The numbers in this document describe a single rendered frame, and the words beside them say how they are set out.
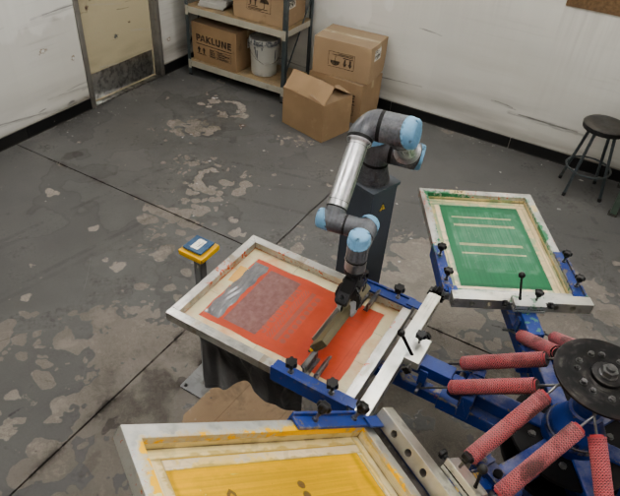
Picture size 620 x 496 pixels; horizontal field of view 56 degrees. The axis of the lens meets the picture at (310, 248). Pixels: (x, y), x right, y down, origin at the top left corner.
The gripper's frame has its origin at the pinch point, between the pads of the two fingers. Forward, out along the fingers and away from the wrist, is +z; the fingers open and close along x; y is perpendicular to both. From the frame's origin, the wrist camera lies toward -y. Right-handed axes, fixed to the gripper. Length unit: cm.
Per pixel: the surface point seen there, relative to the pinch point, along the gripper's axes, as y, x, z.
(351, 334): 4.0, -2.3, 13.7
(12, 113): 125, 368, 83
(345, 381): -17.1, -10.8, 13.7
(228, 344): -28.8, 31.5, 10.4
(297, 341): -10.5, 13.2, 13.8
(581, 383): -7, -78, -22
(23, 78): 143, 368, 59
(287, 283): 14.0, 33.0, 13.7
